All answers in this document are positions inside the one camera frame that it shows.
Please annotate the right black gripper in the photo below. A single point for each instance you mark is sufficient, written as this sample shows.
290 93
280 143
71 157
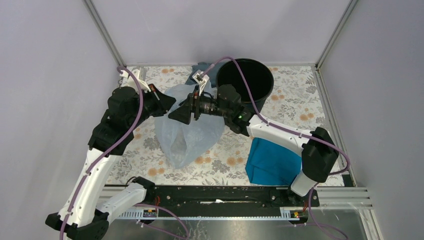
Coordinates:
191 105

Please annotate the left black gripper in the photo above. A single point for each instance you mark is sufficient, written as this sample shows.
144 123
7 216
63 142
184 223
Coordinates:
163 103

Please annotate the light blue plastic trash bag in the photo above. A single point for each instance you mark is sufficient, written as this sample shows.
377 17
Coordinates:
183 143

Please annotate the black plastic trash bin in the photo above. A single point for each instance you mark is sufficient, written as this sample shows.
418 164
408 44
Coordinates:
259 79

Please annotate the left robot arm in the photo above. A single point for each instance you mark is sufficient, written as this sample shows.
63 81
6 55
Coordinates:
82 218

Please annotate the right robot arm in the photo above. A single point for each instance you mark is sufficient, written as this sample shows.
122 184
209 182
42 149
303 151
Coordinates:
315 147

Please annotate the bright blue folded cloth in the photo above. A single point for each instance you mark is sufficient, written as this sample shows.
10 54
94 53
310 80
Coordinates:
270 164

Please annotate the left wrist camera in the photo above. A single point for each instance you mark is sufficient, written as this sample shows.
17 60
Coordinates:
131 77

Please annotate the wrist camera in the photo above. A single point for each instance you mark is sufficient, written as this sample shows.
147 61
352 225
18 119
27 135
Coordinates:
131 77
201 79

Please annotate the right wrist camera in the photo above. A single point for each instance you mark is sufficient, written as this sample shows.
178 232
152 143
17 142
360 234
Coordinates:
201 79

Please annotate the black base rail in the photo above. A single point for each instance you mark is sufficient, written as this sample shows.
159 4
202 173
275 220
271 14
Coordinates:
227 201

